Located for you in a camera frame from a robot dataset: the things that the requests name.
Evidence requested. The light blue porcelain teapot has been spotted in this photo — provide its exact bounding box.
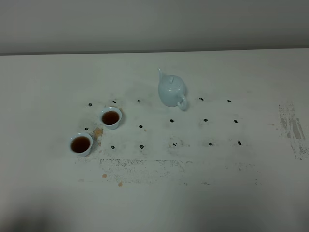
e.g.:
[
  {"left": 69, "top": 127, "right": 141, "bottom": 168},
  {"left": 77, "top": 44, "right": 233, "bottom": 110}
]
[{"left": 158, "top": 68, "right": 188, "bottom": 111}]

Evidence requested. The far light blue teacup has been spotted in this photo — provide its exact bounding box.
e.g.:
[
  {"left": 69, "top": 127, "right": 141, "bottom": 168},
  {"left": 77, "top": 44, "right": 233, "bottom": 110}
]
[{"left": 100, "top": 107, "right": 122, "bottom": 130}]

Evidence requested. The light blue teacup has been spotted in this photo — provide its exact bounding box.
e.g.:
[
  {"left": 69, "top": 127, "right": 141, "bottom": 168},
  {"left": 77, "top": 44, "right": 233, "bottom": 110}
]
[
  {"left": 69, "top": 132, "right": 93, "bottom": 157},
  {"left": 100, "top": 107, "right": 122, "bottom": 130}
]

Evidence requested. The near light blue teacup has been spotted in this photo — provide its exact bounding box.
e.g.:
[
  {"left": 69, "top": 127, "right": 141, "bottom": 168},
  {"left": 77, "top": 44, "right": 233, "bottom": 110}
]
[{"left": 69, "top": 132, "right": 93, "bottom": 157}]

